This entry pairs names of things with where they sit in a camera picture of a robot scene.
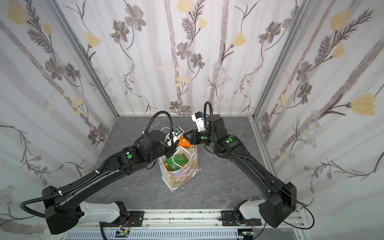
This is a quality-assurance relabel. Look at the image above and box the black corrugated cable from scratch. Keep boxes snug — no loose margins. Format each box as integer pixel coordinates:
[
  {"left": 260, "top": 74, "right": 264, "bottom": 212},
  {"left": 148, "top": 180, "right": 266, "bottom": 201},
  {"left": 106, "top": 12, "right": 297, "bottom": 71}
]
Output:
[
  {"left": 203, "top": 101, "right": 253, "bottom": 160},
  {"left": 19, "top": 110, "right": 175, "bottom": 219}
]

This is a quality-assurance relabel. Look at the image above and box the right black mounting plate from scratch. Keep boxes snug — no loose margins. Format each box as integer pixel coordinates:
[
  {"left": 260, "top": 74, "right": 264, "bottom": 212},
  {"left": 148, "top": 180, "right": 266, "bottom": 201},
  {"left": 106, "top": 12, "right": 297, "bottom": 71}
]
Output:
[{"left": 220, "top": 210, "right": 238, "bottom": 227}]

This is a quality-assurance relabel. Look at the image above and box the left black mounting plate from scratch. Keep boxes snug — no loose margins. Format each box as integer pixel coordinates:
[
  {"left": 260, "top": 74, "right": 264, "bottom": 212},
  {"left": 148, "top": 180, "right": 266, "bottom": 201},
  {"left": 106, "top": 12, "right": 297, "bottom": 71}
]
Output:
[{"left": 128, "top": 211, "right": 145, "bottom": 228}]

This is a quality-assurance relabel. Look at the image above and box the white vented cable duct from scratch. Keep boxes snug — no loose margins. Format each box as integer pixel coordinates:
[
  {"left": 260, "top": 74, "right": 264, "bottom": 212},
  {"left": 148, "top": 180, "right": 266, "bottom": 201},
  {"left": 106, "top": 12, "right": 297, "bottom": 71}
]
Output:
[{"left": 61, "top": 229, "right": 244, "bottom": 240}]

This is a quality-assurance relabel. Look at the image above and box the green snack packet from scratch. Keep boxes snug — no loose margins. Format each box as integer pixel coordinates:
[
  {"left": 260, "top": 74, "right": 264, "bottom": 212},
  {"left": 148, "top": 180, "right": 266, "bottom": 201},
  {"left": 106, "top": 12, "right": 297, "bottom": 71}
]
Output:
[{"left": 167, "top": 155, "right": 189, "bottom": 172}]

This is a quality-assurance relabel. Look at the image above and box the black mounting plate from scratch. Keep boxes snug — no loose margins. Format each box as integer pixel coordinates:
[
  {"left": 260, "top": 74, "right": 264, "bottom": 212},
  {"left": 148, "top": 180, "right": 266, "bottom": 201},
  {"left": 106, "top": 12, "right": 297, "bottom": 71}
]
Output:
[
  {"left": 220, "top": 210, "right": 238, "bottom": 227},
  {"left": 128, "top": 211, "right": 145, "bottom": 228}
]

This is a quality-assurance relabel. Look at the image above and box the yellow snack packet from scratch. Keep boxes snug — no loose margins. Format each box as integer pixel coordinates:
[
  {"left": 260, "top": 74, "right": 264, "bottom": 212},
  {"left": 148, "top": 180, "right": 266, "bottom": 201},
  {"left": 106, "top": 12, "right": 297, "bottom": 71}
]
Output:
[{"left": 163, "top": 162, "right": 172, "bottom": 172}]

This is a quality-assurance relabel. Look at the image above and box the white cartoon paper gift bag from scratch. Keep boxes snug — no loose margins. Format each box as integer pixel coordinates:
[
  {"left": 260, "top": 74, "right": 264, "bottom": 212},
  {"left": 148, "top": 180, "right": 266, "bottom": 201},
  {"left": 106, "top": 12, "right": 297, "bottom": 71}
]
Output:
[{"left": 157, "top": 146, "right": 200, "bottom": 192}]

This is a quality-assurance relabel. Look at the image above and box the orange snack packet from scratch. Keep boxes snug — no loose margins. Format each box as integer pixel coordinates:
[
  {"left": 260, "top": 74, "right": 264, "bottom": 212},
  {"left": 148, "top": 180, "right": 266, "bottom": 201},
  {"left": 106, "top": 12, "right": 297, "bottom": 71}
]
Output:
[{"left": 178, "top": 135, "right": 193, "bottom": 149}]

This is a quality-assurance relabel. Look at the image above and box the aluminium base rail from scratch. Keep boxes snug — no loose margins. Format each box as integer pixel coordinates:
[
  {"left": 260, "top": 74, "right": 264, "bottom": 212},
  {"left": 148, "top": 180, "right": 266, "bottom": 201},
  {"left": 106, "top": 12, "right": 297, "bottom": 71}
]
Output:
[{"left": 56, "top": 208, "right": 310, "bottom": 240}]

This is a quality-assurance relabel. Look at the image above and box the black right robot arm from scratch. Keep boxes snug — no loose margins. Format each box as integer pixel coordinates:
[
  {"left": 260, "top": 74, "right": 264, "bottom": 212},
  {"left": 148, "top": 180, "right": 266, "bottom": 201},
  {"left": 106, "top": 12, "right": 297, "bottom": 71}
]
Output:
[{"left": 184, "top": 112, "right": 297, "bottom": 228}]

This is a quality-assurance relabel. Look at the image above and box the left black corrugated cable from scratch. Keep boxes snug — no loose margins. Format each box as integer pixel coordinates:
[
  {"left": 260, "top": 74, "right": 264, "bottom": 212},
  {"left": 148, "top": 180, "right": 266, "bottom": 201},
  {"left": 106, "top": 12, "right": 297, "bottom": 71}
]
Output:
[{"left": 19, "top": 110, "right": 175, "bottom": 219}]

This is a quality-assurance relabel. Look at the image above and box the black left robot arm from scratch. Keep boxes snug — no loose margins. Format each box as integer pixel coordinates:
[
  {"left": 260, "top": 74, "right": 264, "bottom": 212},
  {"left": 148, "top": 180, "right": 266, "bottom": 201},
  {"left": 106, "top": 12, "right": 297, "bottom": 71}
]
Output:
[{"left": 42, "top": 127, "right": 183, "bottom": 235}]

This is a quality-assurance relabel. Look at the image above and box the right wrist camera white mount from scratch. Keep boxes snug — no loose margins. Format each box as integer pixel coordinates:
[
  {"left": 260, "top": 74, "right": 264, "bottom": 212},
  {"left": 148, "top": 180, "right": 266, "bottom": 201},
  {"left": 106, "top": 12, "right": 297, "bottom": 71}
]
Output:
[{"left": 192, "top": 112, "right": 206, "bottom": 132}]

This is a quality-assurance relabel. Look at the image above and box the right black corrugated cable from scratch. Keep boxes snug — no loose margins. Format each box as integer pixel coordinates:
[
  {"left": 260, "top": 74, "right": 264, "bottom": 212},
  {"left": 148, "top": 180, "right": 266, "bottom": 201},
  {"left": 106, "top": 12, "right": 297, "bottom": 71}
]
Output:
[{"left": 203, "top": 101, "right": 253, "bottom": 160}]

